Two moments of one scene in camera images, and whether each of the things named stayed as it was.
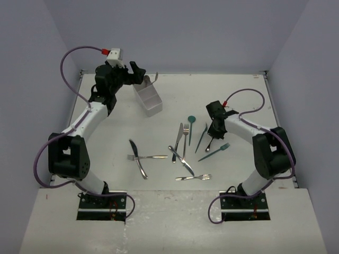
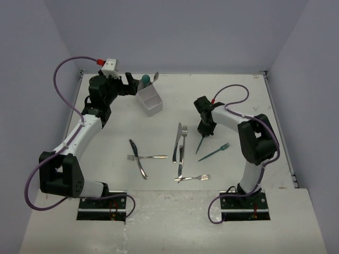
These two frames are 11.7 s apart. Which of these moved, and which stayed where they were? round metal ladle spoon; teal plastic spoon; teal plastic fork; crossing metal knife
Moved: crossing metal knife; teal plastic spoon
Stayed: teal plastic fork; round metal ladle spoon
